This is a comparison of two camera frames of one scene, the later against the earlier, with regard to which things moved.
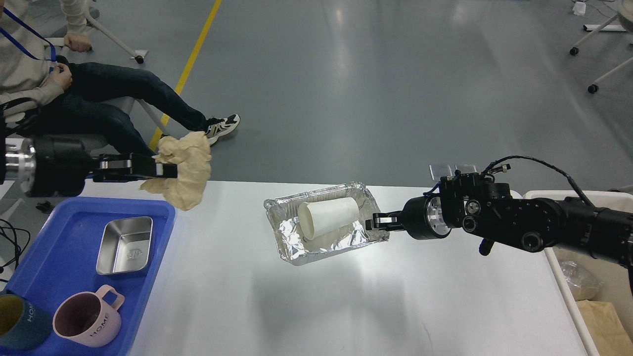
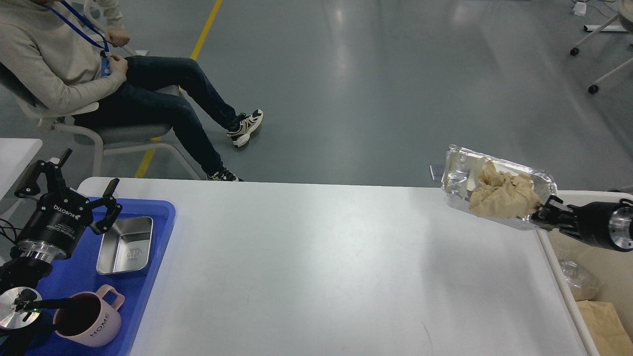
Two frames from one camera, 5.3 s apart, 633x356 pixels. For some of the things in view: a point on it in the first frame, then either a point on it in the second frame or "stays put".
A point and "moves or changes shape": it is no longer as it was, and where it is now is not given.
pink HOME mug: x=89 y=318 stays put
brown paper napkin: x=192 y=153 moves or changes shape
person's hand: x=61 y=75 to x=118 y=66
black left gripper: x=56 y=166 to x=54 y=228
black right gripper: x=423 y=217 to x=606 y=224
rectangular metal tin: x=125 y=246 stays put
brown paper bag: x=606 y=328 stays put
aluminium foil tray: x=322 y=220 to x=495 y=189
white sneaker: x=217 y=127 to x=248 y=124
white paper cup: x=317 y=218 to x=476 y=167
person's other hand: x=77 y=42 to x=117 y=37
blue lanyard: x=53 y=58 to x=77 y=29
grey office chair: x=125 y=104 to x=101 y=134
